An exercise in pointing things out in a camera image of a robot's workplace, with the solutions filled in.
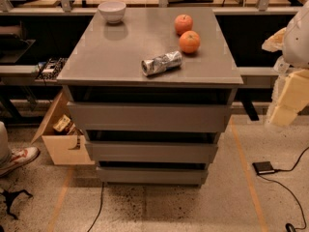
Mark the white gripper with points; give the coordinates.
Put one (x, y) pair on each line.
(296, 43)

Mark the grey drawer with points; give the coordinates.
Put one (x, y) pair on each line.
(152, 176)
(151, 152)
(149, 117)

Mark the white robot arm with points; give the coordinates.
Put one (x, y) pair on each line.
(293, 41)

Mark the grey drawer cabinet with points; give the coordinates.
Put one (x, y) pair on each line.
(105, 67)

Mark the grey bottom drawer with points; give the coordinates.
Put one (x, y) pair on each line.
(152, 176)

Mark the grey top drawer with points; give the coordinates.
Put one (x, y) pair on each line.
(149, 117)

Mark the black foot pedal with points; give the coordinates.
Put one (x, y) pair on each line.
(263, 168)

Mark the orange fruit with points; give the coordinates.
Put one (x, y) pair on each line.
(189, 42)

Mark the crushed silver can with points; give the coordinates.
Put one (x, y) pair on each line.
(162, 63)

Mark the red apple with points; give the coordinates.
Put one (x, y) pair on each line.
(183, 23)

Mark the white ceramic bowl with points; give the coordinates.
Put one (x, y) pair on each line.
(112, 11)

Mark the cardboard box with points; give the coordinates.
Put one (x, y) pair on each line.
(64, 149)

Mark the snack bag in box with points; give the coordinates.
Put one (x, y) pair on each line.
(62, 124)

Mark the black white patterned notebook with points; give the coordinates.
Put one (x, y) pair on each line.
(50, 69)

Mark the white red sneaker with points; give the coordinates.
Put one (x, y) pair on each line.
(17, 158)

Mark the black chair base leg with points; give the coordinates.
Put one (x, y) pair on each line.
(10, 197)

